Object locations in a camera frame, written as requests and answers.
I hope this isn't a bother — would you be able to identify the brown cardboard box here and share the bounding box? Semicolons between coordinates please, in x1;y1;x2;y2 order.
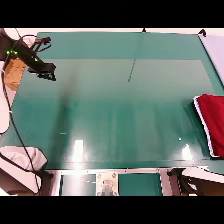
3;57;28;92

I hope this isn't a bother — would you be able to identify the silver frame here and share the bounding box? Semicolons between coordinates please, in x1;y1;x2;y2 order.
43;165;212;197

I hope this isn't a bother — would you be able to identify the red T-shirt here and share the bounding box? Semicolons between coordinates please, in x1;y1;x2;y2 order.
194;93;224;158

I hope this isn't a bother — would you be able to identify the black cable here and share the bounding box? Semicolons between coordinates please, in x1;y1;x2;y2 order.
1;71;43;197

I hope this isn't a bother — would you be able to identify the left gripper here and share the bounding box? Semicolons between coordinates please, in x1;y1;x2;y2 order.
27;61;57;82

